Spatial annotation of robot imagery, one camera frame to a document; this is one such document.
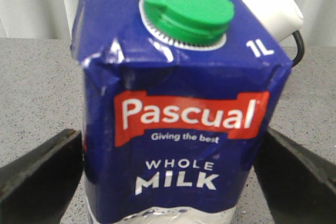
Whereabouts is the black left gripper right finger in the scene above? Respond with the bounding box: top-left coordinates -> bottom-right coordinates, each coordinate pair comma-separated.
256,128 -> 335,223

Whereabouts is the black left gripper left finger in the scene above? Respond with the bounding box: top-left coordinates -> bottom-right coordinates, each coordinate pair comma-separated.
1,129 -> 82,223

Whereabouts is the blue white milk carton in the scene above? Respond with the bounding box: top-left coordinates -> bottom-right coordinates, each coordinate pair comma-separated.
71,0 -> 292,223

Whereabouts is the white mug black handle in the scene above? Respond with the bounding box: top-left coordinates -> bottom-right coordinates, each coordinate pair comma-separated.
235,0 -> 305,66

